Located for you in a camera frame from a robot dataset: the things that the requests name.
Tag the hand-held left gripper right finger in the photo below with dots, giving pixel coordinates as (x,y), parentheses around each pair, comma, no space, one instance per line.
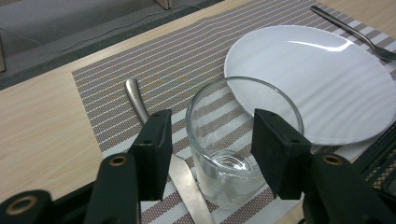
(280,155)

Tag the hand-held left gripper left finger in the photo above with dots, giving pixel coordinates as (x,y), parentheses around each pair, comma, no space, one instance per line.
(155,149)

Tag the silver table knife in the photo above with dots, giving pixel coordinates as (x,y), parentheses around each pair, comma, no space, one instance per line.
(186,193)

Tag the clear drinking glass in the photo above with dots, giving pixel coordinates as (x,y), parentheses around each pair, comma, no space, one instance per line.
(224,140)

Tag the white plate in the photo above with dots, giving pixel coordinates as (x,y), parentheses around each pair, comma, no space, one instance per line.
(311,77)

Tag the silver fork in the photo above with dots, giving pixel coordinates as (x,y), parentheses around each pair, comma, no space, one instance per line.
(342,26)

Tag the striped placemat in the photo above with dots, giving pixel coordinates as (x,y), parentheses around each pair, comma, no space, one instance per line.
(155,62)

